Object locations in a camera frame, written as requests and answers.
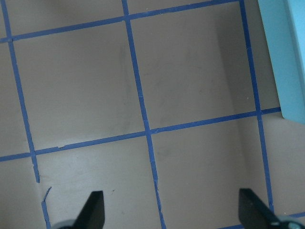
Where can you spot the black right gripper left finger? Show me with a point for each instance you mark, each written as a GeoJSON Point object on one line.
{"type": "Point", "coordinates": [92, 215]}

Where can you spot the brown paper table cover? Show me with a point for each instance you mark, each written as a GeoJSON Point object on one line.
{"type": "Point", "coordinates": [167, 106]}

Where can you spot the light blue storage bin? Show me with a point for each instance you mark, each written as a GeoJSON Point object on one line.
{"type": "Point", "coordinates": [284, 26]}

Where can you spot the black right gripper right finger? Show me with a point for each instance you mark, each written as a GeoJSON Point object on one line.
{"type": "Point", "coordinates": [253, 213]}

